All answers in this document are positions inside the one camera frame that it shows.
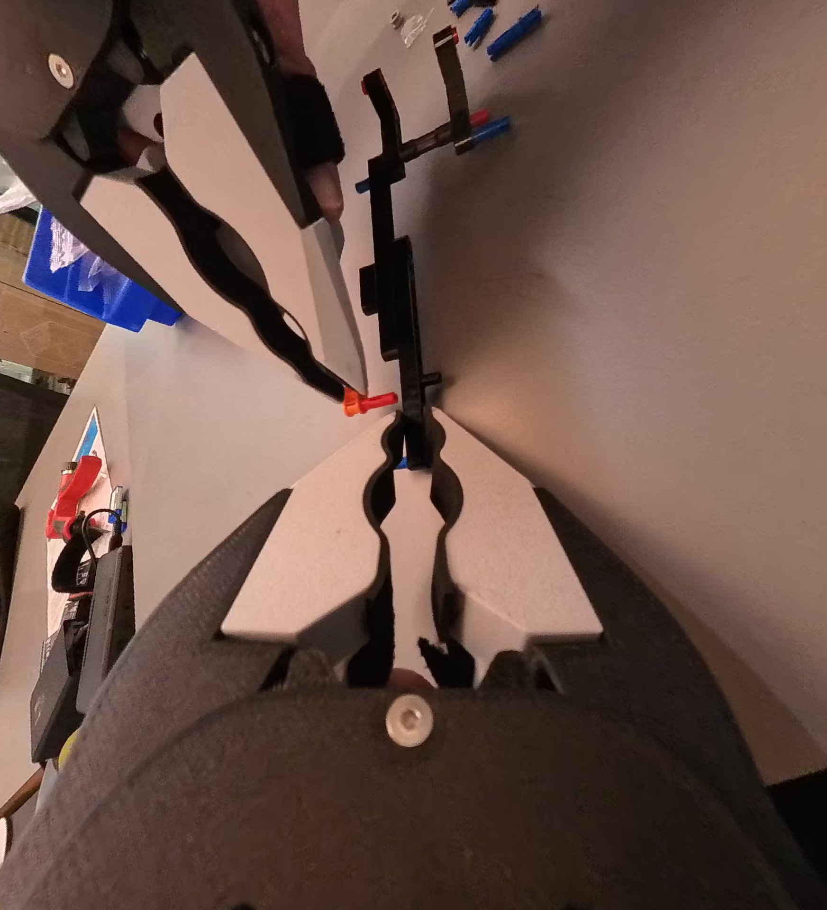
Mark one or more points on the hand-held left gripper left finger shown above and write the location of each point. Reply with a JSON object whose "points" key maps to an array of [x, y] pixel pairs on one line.
{"points": [[299, 569]]}

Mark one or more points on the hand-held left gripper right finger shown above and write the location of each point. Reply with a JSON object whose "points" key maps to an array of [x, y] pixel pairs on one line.
{"points": [[520, 569]]}

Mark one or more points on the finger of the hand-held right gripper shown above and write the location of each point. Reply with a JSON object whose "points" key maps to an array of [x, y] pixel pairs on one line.
{"points": [[150, 234], [242, 178]]}

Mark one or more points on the orange connector brick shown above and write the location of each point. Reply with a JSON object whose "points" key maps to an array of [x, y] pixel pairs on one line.
{"points": [[351, 405]]}

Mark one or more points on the red brick pin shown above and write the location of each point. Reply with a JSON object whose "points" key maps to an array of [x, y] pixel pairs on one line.
{"points": [[383, 399]]}

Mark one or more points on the black brick beam assembly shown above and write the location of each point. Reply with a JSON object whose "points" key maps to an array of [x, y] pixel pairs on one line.
{"points": [[399, 320]]}

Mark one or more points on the grey desk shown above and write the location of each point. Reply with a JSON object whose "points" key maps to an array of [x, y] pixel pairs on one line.
{"points": [[633, 284]]}

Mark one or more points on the person's right hand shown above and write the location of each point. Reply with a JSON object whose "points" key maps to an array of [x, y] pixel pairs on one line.
{"points": [[328, 192]]}

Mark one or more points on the blue plastic bin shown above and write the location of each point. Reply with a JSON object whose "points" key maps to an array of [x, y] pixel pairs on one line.
{"points": [[100, 291]]}

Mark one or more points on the clear plastic wrap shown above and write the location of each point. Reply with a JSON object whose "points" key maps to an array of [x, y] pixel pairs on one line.
{"points": [[72, 249]]}

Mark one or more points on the brown cardboard box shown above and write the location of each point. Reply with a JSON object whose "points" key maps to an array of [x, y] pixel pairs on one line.
{"points": [[15, 320]]}

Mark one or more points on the black rectangular device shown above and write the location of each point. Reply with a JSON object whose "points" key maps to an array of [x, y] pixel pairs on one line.
{"points": [[104, 625]]}

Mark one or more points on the clear plastic scrap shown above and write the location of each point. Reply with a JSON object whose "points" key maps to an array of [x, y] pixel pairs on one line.
{"points": [[417, 27]]}

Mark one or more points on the red tool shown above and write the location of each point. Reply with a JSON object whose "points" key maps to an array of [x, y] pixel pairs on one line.
{"points": [[72, 494]]}

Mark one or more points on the blue brick pin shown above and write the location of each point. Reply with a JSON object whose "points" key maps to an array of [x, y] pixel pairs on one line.
{"points": [[516, 32], [459, 6], [481, 28]]}

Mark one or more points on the black box device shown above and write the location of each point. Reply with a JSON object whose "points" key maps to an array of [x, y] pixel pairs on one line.
{"points": [[54, 704]]}

